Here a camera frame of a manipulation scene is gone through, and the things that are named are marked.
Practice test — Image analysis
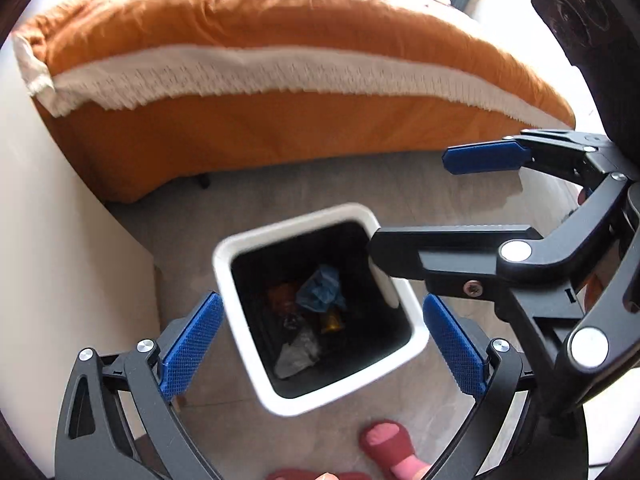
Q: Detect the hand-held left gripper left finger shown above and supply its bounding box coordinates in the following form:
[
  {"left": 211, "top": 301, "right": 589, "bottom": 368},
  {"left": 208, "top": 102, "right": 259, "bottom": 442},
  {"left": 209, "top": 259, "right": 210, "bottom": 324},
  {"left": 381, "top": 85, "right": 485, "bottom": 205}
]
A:
[{"left": 55, "top": 291, "right": 223, "bottom": 480}]

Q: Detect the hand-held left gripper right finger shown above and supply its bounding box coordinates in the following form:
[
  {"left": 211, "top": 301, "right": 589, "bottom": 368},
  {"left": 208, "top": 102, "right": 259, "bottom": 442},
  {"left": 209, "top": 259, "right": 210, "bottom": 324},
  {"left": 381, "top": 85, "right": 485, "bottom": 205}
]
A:
[{"left": 419, "top": 294, "right": 537, "bottom": 480}]

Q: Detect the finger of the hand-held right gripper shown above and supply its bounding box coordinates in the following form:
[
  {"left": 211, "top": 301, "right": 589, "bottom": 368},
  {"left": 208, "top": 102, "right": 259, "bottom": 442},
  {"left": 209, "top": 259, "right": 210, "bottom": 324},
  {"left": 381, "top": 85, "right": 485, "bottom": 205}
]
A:
[
  {"left": 442, "top": 129, "right": 627, "bottom": 196},
  {"left": 367, "top": 172, "right": 640, "bottom": 416}
]

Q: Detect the white square trash bin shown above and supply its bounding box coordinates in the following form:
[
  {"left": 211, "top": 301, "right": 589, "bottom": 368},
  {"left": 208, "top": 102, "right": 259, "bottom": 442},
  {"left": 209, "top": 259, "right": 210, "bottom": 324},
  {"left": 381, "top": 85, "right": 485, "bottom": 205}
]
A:
[{"left": 212, "top": 202, "right": 430, "bottom": 418}]

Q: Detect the black bin liner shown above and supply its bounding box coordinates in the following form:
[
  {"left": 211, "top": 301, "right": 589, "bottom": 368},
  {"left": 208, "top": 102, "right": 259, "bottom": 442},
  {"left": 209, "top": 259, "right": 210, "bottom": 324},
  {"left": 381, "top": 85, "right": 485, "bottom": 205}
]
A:
[{"left": 230, "top": 217, "right": 417, "bottom": 400}]

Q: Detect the orange wrapper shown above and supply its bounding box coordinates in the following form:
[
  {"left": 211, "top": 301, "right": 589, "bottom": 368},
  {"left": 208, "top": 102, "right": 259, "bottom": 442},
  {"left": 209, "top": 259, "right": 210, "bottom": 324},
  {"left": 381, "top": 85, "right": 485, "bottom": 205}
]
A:
[{"left": 267, "top": 284, "right": 302, "bottom": 312}]

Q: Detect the clear crumpled plastic wrapper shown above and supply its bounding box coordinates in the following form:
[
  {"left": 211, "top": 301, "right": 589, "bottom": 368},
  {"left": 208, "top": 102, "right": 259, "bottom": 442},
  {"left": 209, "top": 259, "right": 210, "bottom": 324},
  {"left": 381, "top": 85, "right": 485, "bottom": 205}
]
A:
[{"left": 274, "top": 327, "right": 322, "bottom": 380}]

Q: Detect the red slipper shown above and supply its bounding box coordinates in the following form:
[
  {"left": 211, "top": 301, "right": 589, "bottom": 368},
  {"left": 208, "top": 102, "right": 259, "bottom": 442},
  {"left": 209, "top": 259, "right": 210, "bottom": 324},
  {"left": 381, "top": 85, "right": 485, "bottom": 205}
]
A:
[{"left": 360, "top": 422, "right": 434, "bottom": 480}]

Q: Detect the yellow wrapper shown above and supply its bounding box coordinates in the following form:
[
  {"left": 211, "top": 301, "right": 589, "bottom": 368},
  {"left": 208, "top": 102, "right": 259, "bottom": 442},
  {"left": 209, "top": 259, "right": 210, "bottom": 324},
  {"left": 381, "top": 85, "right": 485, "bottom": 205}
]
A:
[{"left": 320, "top": 310, "right": 347, "bottom": 335}]

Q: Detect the blue crumpled wrapper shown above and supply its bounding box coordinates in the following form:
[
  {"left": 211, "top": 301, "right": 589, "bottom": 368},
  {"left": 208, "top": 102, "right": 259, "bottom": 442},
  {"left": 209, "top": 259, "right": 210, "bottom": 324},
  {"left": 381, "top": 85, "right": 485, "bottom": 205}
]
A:
[{"left": 296, "top": 266, "right": 347, "bottom": 314}]

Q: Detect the white cabinet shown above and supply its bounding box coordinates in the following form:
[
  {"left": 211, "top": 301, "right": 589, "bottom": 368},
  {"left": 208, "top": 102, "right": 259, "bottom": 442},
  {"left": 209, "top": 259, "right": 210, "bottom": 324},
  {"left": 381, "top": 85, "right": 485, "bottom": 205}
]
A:
[{"left": 0, "top": 35, "right": 163, "bottom": 426}]

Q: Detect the white fringed throw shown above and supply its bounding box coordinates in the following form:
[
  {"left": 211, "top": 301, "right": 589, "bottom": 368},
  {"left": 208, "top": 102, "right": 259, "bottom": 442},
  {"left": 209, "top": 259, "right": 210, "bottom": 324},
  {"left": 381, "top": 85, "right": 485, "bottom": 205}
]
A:
[{"left": 11, "top": 30, "right": 573, "bottom": 128}]

